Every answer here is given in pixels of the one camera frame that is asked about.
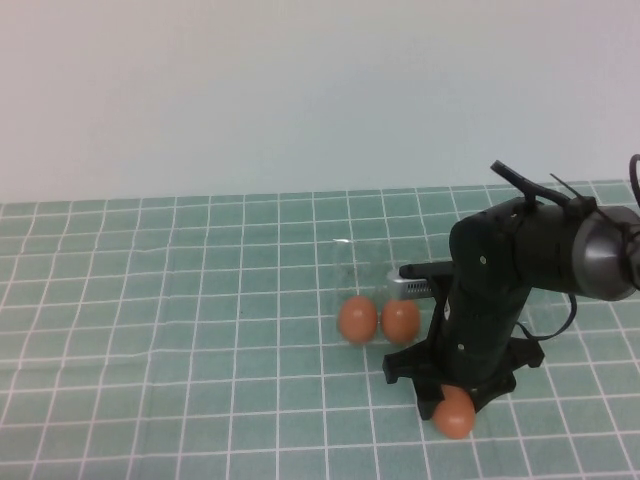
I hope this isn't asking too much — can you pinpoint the thin black camera cable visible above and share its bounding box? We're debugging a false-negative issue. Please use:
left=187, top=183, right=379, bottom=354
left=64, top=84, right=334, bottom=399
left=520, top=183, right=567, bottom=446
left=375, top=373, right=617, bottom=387
left=514, top=292, right=577, bottom=342

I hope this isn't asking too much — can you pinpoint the green white checked tablecloth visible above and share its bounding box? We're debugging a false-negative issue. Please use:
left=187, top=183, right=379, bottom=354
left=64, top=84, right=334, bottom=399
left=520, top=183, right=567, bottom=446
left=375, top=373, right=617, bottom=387
left=0, top=182, right=640, bottom=480

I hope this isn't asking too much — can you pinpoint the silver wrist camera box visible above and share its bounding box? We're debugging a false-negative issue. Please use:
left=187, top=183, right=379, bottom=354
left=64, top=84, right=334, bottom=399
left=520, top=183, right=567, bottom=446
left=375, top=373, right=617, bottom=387
left=386, top=269, right=435, bottom=302

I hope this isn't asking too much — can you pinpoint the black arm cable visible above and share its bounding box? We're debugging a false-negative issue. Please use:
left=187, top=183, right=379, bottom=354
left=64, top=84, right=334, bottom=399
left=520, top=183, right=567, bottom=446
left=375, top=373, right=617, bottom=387
left=627, top=154, right=640, bottom=209

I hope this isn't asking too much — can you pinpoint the thick black plugged cable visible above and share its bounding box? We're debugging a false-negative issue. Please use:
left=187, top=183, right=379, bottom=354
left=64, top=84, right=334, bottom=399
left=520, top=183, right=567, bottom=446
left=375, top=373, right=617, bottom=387
left=489, top=159, right=599, bottom=217

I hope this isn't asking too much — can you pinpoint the transparent plastic egg tray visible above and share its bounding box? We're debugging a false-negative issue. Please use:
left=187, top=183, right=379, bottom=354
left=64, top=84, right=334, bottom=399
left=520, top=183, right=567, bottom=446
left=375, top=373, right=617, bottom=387
left=330, top=236, right=454, bottom=347

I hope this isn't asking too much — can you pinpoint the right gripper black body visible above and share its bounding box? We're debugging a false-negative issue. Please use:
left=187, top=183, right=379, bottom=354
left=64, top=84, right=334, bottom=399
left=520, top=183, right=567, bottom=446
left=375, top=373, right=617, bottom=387
left=382, top=198, right=545, bottom=397

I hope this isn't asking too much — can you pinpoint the brown egg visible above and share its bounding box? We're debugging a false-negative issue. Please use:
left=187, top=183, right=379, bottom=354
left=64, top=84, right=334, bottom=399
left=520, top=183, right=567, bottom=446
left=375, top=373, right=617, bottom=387
left=380, top=298, right=422, bottom=345
left=431, top=387, right=477, bottom=441
left=338, top=295, right=379, bottom=345

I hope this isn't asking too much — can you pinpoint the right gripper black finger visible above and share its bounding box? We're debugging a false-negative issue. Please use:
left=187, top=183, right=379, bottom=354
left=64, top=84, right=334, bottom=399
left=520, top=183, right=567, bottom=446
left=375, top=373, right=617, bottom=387
left=416, top=382, right=447, bottom=422
left=468, top=375, right=517, bottom=414

